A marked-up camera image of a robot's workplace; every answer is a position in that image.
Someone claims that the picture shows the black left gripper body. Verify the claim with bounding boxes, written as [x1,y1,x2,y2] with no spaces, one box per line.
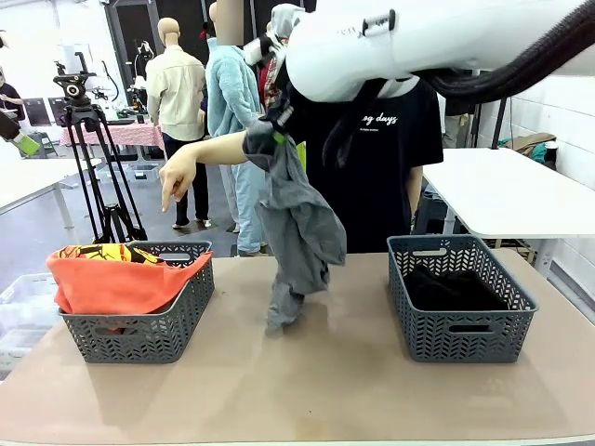
[0,110,22,143]

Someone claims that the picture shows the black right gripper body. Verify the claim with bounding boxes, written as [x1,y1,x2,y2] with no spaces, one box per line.
[262,78,298,137]

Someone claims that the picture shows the dark grey garment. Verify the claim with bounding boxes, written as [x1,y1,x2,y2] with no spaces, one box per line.
[242,121,348,332]

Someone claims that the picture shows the orange garment yellow print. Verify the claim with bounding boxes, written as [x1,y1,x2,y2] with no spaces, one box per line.
[45,243,214,336]

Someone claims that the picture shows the black garment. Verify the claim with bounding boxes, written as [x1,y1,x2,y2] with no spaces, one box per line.
[406,263,510,335]

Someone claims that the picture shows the person's right forearm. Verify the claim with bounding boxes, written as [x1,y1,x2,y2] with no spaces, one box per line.
[194,129,250,166]

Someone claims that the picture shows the person's left forearm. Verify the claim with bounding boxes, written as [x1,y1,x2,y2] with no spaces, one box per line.
[406,165,425,233]

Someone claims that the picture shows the person's right hand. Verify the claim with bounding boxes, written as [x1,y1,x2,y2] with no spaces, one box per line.
[158,148,199,214]

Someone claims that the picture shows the grey stool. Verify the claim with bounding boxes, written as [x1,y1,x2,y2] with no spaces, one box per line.
[23,132,60,160]

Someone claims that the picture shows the seated person in background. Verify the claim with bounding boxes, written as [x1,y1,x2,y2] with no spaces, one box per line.
[0,81,27,148]

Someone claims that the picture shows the white table thin legs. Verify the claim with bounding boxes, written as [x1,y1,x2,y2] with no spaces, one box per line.
[0,157,102,230]

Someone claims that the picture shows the person in light jeans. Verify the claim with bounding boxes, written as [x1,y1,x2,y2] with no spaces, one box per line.
[204,0,271,257]

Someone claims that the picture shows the mannequin plaid shirt grey hood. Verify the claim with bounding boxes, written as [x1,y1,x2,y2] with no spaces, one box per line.
[258,2,306,115]

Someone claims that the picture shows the table with pink checked cloth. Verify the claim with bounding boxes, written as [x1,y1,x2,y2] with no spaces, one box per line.
[59,121,166,151]

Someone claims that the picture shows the mannequin cream shirt black trousers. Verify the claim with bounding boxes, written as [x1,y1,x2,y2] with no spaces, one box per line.
[145,17,209,230]

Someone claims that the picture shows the person in black t-shirt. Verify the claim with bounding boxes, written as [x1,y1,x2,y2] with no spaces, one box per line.
[287,76,445,255]

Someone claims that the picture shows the white floor storage box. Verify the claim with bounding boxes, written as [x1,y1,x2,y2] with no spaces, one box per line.
[95,160,162,187]

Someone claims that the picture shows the black dress form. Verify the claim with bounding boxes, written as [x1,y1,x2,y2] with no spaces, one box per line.
[133,39,157,81]

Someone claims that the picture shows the clear plastic storage bin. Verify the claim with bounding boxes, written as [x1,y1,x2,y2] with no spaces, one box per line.
[0,268,101,373]

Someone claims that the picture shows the white table thick top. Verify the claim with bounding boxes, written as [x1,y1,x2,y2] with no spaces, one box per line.
[420,147,595,275]

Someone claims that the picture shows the grey plastic lattice basket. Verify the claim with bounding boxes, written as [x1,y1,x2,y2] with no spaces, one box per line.
[58,240,216,364]
[386,234,539,363]

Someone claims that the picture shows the brown cloth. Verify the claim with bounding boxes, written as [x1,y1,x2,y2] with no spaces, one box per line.
[499,132,558,157]

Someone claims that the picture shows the black camera tripod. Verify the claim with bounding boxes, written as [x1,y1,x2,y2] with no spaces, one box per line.
[52,50,149,269]

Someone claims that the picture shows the black right arm hose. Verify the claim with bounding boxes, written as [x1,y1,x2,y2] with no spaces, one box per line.
[323,0,595,168]

